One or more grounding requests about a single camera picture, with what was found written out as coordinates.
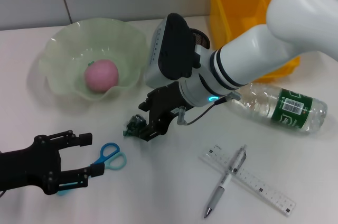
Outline green plastic wrapper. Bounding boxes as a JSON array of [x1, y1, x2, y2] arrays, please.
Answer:
[[123, 114, 148, 137]]

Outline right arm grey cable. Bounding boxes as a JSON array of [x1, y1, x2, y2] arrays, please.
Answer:
[[176, 93, 242, 127]]

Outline black mesh pen cup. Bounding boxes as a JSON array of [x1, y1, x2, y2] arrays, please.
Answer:
[[191, 27, 211, 50]]

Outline pink toy peach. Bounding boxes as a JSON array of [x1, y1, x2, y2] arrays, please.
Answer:
[[83, 59, 119, 92]]

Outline white grey ballpoint pen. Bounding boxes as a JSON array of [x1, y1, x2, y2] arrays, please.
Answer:
[[203, 144, 248, 219]]

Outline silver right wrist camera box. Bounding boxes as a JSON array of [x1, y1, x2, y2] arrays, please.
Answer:
[[145, 12, 204, 89]]

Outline clear plastic ruler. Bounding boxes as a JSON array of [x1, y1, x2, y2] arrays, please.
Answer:
[[199, 143, 296, 217]]

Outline blue scissors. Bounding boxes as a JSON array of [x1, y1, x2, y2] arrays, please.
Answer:
[[57, 142, 127, 197]]

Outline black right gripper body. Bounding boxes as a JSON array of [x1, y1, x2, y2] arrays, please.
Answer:
[[138, 81, 196, 127]]

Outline clear green-label water bottle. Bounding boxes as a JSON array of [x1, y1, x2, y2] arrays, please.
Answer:
[[224, 82, 328, 135]]

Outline pale green glass fruit plate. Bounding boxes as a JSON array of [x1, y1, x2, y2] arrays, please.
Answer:
[[39, 17, 148, 102]]

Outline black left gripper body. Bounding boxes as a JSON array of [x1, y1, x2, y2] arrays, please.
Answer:
[[0, 133, 63, 195]]

